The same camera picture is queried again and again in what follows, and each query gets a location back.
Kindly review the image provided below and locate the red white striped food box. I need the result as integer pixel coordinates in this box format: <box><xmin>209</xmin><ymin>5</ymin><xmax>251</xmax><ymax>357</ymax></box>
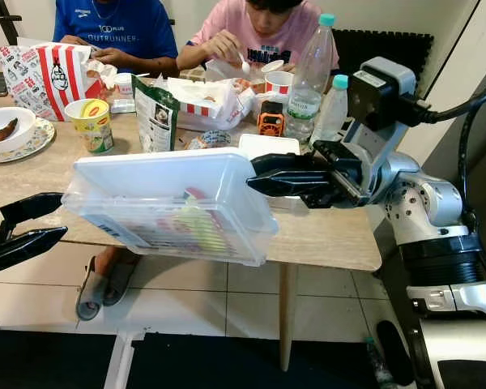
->
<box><xmin>166</xmin><ymin>77</ymin><xmax>256</xmax><ymax>130</ymax></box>

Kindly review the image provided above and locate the white cup lid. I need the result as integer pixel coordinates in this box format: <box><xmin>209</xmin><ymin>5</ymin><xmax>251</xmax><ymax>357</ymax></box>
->
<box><xmin>259</xmin><ymin>59</ymin><xmax>286</xmax><ymax>75</ymax></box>

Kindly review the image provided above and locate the small white cup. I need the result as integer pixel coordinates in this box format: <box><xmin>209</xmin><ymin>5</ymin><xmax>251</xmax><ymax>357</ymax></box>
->
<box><xmin>113</xmin><ymin>73</ymin><xmax>135</xmax><ymax>98</ymax></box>

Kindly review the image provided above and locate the orange and black device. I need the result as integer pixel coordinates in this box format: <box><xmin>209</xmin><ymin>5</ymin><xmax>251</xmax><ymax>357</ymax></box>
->
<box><xmin>258</xmin><ymin>100</ymin><xmax>286</xmax><ymax>137</ymax></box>

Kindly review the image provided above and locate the light grey right wrist camera mount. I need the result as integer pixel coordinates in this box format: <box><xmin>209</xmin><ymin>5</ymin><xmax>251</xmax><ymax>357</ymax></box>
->
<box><xmin>344</xmin><ymin>57</ymin><xmax>430</xmax><ymax>194</ymax></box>

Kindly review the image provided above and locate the grey slipper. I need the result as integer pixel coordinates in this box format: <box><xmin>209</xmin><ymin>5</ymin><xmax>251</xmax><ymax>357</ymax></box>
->
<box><xmin>101</xmin><ymin>247</ymin><xmax>139</xmax><ymax>307</ymax></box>
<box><xmin>75</xmin><ymin>258</ymin><xmax>106</xmax><ymax>322</ymax></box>

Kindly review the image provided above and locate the red and white paper cup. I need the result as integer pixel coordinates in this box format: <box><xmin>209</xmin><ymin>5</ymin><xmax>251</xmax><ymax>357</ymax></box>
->
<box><xmin>263</xmin><ymin>71</ymin><xmax>296</xmax><ymax>98</ymax></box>

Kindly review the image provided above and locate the large clear water bottle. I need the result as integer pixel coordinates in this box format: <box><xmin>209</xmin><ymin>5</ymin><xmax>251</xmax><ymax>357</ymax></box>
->
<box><xmin>282</xmin><ymin>13</ymin><xmax>337</xmax><ymax>145</ymax></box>

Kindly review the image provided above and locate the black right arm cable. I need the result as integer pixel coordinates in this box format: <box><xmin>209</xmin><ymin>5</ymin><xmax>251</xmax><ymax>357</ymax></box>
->
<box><xmin>413</xmin><ymin>77</ymin><xmax>486</xmax><ymax>276</ymax></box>

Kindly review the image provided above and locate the clear container with white lid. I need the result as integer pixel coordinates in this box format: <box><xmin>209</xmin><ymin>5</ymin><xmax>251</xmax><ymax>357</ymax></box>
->
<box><xmin>61</xmin><ymin>148</ymin><xmax>280</xmax><ymax>267</ymax></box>

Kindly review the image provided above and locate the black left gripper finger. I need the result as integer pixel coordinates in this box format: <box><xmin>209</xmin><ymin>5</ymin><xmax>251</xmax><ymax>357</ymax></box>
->
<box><xmin>0</xmin><ymin>225</ymin><xmax>70</xmax><ymax>275</ymax></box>
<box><xmin>0</xmin><ymin>191</ymin><xmax>66</xmax><ymax>237</ymax></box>

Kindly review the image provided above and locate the yellow instant noodle cup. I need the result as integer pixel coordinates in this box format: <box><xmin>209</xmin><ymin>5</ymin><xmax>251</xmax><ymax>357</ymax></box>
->
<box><xmin>65</xmin><ymin>98</ymin><xmax>114</xmax><ymax>155</ymax></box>

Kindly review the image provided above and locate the brown sweet potato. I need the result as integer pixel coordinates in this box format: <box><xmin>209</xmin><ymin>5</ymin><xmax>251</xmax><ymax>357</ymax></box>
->
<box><xmin>0</xmin><ymin>118</ymin><xmax>22</xmax><ymax>145</ymax></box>

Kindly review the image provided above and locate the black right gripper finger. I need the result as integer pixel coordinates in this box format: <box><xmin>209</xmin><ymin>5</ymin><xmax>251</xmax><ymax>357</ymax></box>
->
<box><xmin>249</xmin><ymin>151</ymin><xmax>330</xmax><ymax>176</ymax></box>
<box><xmin>246</xmin><ymin>173</ymin><xmax>342</xmax><ymax>211</ymax></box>

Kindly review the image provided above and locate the small teal-capped water bottle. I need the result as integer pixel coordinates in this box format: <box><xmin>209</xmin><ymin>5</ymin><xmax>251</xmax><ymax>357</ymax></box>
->
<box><xmin>312</xmin><ymin>75</ymin><xmax>351</xmax><ymax>147</ymax></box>

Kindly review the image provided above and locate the black slipper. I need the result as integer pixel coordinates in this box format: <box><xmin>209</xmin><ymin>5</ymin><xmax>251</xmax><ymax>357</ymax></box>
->
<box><xmin>374</xmin><ymin>320</ymin><xmax>416</xmax><ymax>386</ymax></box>

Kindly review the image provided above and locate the patterned white plate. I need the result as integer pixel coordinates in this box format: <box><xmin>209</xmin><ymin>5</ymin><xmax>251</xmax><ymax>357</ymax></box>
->
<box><xmin>0</xmin><ymin>119</ymin><xmax>56</xmax><ymax>165</ymax></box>

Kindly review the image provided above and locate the dark green snack pouch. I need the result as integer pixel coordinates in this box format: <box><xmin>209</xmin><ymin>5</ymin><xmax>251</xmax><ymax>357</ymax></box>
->
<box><xmin>132</xmin><ymin>75</ymin><xmax>181</xmax><ymax>153</ymax></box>

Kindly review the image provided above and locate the clear plastic floor bottle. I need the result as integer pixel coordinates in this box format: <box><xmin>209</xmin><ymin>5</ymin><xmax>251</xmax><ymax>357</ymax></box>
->
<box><xmin>363</xmin><ymin>336</ymin><xmax>398</xmax><ymax>389</ymax></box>

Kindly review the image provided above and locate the black metal stand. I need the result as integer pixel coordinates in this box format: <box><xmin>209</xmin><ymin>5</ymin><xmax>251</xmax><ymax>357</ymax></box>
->
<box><xmin>0</xmin><ymin>0</ymin><xmax>21</xmax><ymax>45</ymax></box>

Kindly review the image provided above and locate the person in blue shirt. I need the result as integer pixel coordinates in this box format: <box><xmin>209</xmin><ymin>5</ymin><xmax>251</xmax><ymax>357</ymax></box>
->
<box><xmin>53</xmin><ymin>0</ymin><xmax>181</xmax><ymax>293</ymax></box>

